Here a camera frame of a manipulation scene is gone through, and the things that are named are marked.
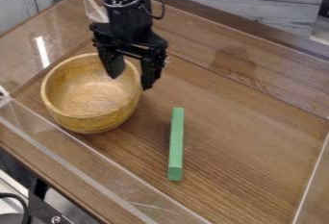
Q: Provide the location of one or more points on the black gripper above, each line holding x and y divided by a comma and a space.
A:
128, 35

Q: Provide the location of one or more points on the brown wooden bowl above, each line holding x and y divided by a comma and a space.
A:
86, 101

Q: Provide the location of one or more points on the green wooden block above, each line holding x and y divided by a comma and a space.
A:
176, 155

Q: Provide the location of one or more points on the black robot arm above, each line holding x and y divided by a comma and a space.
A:
128, 36

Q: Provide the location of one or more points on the clear acrylic tray walls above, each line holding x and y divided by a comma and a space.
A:
253, 88

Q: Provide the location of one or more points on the clear acrylic corner bracket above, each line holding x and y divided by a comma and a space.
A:
96, 12

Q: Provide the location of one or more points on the black table leg bracket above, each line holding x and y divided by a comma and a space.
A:
41, 210

